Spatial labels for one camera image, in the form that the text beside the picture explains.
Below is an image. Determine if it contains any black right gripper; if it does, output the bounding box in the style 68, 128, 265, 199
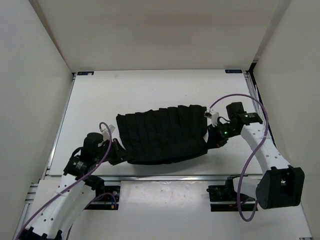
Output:
205, 121, 239, 149

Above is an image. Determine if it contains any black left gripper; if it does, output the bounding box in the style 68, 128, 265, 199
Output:
93, 137, 134, 165

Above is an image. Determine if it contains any black pleated skirt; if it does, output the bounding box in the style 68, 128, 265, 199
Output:
116, 105, 208, 165

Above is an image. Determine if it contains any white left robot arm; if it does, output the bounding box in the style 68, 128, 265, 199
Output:
16, 132, 125, 240

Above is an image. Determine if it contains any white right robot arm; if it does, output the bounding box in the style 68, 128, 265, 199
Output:
204, 102, 305, 210

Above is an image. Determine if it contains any right blue label sticker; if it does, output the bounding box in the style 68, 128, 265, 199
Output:
225, 69, 243, 74

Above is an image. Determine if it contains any blue label sticker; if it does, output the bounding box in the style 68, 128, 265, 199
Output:
225, 69, 243, 74
77, 71, 94, 76

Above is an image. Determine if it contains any left blue label sticker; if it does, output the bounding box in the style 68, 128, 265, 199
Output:
77, 71, 94, 76

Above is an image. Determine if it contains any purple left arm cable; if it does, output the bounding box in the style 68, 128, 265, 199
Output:
14, 121, 118, 240

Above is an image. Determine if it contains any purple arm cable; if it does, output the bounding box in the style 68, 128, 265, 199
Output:
204, 93, 270, 223
14, 121, 118, 240

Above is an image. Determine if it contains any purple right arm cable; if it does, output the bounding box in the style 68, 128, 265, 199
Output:
204, 93, 270, 223

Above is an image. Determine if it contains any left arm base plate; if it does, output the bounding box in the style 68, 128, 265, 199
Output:
85, 181, 121, 211

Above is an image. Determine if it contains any front aluminium rail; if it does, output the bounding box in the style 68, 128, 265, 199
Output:
44, 174, 231, 182

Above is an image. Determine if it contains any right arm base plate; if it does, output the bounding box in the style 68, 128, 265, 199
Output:
206, 176, 255, 212

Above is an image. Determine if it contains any left aluminium frame rail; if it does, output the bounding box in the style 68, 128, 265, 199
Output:
9, 182, 41, 240

